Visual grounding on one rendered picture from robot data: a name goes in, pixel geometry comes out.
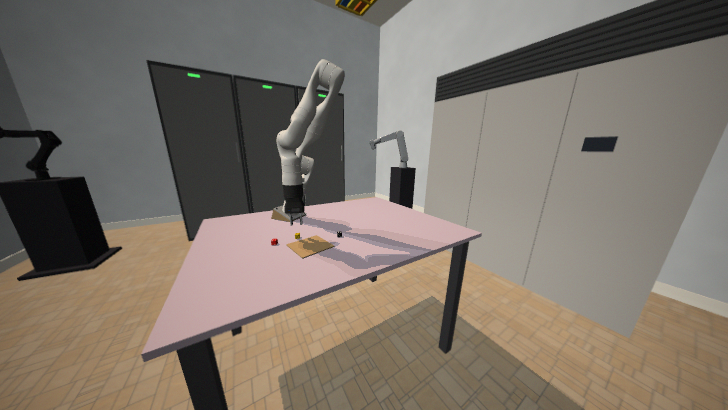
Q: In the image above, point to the tan flat mat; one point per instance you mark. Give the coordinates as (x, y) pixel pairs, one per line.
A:
(309, 246)

